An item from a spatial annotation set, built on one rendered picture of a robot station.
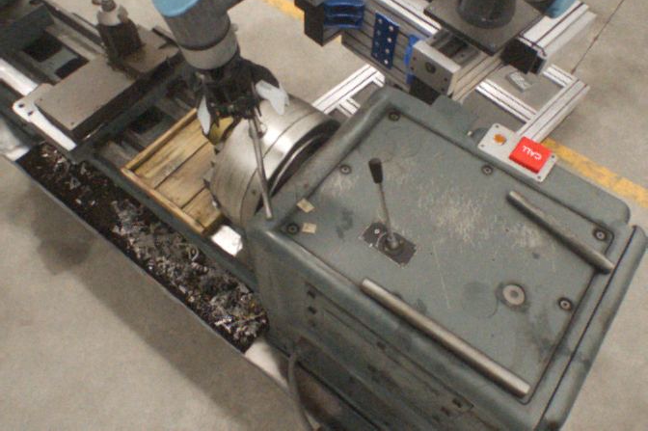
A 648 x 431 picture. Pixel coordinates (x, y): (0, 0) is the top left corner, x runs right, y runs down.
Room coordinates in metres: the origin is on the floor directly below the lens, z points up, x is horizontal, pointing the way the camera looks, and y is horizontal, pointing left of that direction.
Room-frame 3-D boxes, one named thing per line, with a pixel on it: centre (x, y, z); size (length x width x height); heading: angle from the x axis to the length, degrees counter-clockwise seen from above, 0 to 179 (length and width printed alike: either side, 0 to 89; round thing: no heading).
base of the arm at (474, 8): (1.11, -0.40, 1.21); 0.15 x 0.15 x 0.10
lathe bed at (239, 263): (1.02, 0.62, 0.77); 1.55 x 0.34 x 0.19; 54
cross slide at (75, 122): (1.04, 0.61, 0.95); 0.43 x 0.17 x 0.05; 144
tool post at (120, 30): (1.08, 0.57, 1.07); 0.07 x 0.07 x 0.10; 54
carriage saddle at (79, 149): (1.05, 0.66, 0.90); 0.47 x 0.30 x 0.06; 144
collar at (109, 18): (1.09, 0.57, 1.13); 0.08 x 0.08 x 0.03
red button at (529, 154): (0.57, -0.39, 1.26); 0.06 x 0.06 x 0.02; 54
